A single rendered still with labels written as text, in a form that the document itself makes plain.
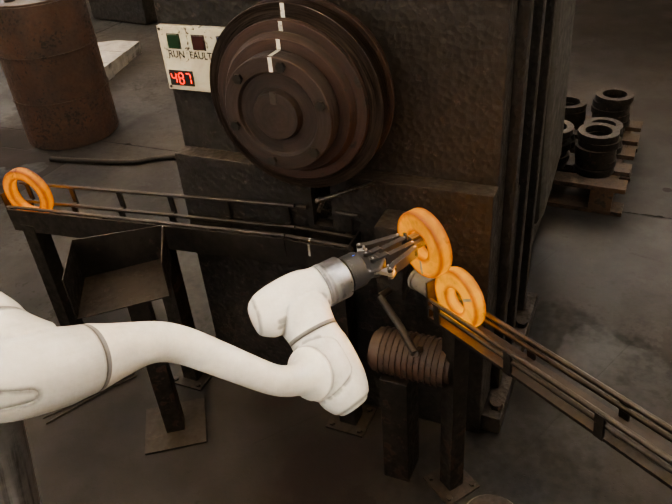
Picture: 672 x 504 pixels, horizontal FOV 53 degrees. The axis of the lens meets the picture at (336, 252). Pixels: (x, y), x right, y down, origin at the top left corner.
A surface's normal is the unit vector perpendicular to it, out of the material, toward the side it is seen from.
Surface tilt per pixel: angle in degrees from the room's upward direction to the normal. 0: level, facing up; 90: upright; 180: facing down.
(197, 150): 0
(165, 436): 0
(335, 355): 42
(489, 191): 0
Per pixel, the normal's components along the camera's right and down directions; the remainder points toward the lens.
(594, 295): -0.07, -0.83
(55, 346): 0.51, -0.71
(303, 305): 0.25, -0.29
